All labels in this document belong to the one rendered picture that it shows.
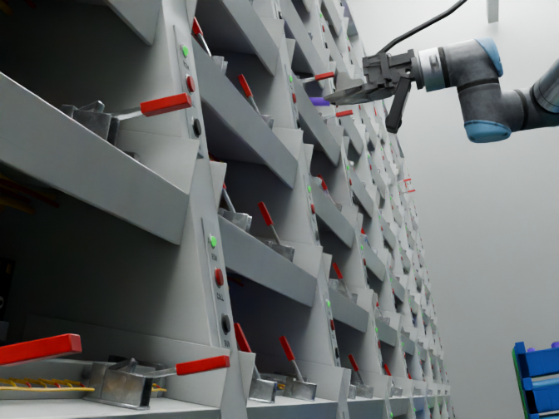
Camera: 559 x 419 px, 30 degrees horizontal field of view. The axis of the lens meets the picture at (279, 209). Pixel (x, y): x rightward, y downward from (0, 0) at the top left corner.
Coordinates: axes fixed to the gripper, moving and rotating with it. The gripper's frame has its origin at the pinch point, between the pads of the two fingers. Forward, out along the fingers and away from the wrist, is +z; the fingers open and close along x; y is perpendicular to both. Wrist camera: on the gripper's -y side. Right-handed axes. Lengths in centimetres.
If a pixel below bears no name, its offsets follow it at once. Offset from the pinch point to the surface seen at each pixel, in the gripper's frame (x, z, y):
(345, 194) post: -9.9, 1.6, -18.6
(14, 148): 164, 3, -49
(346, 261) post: -9.9, 4.1, -33.5
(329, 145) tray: 3.6, 1.6, -10.5
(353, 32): -147, 1, 69
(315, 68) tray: 2.4, 1.7, 7.4
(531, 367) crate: -23, -31, -63
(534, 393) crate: -22, -30, -69
